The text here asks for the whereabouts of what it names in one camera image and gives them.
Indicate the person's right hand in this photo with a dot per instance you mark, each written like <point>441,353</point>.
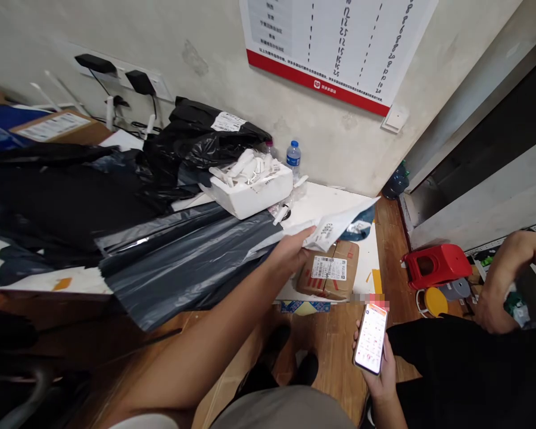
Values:
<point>382,377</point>

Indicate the white foam box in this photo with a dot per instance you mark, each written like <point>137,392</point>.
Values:
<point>252,194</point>

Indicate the brown cardboard parcel with label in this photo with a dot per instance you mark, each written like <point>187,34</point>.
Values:
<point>328,272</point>

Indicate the blue water jug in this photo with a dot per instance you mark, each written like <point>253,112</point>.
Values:
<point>397,181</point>

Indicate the small bottle pink cap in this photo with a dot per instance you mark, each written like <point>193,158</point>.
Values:
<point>268,148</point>

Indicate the dark door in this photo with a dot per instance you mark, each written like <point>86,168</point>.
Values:
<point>500,134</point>

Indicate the black plastic bag with label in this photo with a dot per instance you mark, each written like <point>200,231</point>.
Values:
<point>205,143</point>

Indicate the grey plastic stool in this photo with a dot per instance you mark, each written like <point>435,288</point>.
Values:
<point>456,288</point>

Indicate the person's right fingers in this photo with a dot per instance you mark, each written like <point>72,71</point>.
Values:
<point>355,346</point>

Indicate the pile of white tubes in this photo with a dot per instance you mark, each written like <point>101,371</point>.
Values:
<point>250,170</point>

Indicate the smartphone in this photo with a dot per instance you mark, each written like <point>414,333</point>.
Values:
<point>371,337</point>

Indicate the blue and white mailer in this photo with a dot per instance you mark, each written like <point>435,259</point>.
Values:
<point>358,225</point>

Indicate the yellow round stool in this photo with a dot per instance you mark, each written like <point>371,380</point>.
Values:
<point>435,301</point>

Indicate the person's left thumb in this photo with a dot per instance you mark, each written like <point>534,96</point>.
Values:
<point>305,234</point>

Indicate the white wall chart red border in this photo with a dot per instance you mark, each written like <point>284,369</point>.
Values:
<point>339,44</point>

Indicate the person's legs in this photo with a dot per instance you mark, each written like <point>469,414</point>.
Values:
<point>279,344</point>

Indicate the person's left hand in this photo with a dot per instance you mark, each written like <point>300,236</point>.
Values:
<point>290,254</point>

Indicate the person's right thumb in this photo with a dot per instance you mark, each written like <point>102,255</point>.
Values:
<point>388,351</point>

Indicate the flat cardboard box with label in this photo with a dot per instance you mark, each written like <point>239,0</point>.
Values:
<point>58,127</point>

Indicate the red plastic stool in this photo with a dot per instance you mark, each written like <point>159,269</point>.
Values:
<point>437,266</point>

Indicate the black power adapter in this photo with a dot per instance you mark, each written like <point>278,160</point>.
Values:
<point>139,80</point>
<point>96,63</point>

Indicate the heap of black plastic bags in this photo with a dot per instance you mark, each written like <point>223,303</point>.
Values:
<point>67,201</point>

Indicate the person's body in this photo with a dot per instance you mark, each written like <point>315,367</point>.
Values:
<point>277,411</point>

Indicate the white wall switch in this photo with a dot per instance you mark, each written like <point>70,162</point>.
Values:
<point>395,118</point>

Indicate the clear water bottle blue label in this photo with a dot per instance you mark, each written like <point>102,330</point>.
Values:
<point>293,158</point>

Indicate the white wall socket strip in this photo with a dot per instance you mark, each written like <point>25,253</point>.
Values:
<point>116,71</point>

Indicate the white router with antennas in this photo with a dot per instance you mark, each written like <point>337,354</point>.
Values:
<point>116,120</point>

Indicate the stack of grey mailer bags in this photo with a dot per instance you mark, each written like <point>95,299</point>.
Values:
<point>183,268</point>

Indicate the white plastic mailer package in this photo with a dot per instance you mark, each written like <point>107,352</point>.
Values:
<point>335,225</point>

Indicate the blue yellow flattened carton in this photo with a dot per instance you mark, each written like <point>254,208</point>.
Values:
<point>304,307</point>

